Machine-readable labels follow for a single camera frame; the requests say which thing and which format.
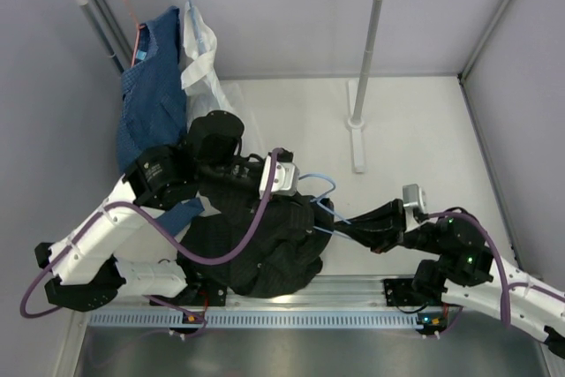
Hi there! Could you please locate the blue wire hanger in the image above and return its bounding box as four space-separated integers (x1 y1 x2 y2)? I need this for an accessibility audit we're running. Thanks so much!
298 173 352 226

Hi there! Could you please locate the pink wire hanger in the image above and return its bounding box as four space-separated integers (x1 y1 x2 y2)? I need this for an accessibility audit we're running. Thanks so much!
122 0 145 67

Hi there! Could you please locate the slotted cable duct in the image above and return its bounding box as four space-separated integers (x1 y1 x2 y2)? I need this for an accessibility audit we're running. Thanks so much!
88 308 423 329

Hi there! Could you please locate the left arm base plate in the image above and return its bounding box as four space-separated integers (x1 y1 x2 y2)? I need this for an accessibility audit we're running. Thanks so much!
157 279 227 307

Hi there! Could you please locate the black pinstriped shirt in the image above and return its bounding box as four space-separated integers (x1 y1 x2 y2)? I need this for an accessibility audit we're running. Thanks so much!
176 154 336 298

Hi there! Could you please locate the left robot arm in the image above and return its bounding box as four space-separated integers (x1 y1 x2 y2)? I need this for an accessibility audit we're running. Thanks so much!
35 110 278 312

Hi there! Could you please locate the blue checked shirt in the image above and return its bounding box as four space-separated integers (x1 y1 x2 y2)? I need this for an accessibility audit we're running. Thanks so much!
115 6 204 237

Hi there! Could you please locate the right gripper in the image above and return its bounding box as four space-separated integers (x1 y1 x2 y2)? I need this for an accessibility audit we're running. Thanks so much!
332 198 447 255

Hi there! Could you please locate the white shirt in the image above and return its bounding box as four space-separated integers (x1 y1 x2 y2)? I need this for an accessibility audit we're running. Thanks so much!
181 3 237 124

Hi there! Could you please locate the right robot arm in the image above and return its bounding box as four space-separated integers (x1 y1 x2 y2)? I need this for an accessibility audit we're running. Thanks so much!
334 200 564 357

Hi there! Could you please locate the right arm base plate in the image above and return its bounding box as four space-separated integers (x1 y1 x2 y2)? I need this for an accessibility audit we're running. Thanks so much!
382 277 453 339

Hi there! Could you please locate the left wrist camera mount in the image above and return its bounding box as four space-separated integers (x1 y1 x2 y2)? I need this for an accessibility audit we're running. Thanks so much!
259 147 300 199

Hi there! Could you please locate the light blue hanger with shirt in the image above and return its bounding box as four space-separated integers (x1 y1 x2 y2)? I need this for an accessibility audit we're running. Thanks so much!
187 0 207 55

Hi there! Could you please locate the aluminium mounting rail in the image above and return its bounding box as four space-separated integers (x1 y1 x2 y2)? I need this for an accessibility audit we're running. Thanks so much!
87 274 553 308

